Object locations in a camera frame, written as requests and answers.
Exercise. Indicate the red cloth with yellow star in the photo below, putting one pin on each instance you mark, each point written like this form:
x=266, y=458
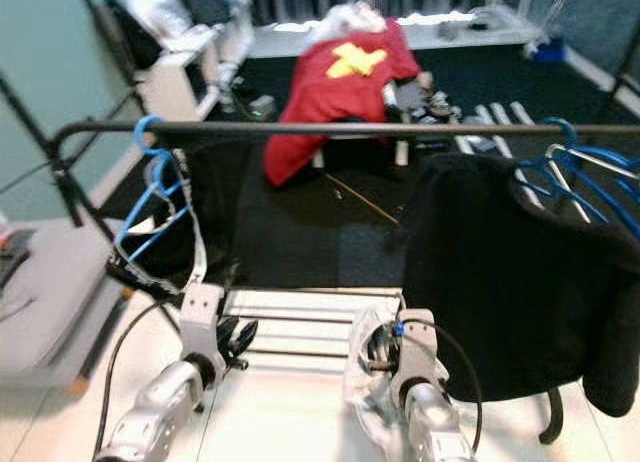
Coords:
x=320, y=97

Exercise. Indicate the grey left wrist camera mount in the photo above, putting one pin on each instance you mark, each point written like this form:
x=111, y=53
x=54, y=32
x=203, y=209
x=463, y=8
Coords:
x=203, y=317

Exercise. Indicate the grey ottoman stool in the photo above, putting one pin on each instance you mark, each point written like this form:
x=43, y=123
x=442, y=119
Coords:
x=50, y=302

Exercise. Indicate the black shirt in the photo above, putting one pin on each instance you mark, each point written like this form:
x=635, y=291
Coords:
x=510, y=282

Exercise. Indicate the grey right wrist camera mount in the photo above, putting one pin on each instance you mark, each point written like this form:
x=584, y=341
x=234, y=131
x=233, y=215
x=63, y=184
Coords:
x=415, y=352

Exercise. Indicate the black bag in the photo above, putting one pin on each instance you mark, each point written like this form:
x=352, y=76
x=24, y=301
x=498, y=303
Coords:
x=210, y=2

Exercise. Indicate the black backpack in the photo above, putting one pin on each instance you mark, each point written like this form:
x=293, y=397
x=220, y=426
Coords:
x=130, y=37

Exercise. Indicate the blue broom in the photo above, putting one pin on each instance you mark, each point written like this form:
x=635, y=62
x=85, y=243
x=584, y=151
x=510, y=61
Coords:
x=547, y=50

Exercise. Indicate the black floor mat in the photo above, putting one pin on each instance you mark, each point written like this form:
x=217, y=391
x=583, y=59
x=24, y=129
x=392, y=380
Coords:
x=320, y=252

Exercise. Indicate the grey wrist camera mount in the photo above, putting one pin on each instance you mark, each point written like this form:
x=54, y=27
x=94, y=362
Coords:
x=415, y=352
x=203, y=317

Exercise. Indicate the white plastic bag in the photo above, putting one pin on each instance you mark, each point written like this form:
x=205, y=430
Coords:
x=350, y=20

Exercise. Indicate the white shelf unit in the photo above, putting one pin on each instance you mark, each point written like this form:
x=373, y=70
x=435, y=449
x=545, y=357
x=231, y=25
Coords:
x=175, y=77

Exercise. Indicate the black metal clothes rack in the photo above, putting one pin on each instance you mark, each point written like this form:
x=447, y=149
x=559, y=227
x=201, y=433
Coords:
x=360, y=129

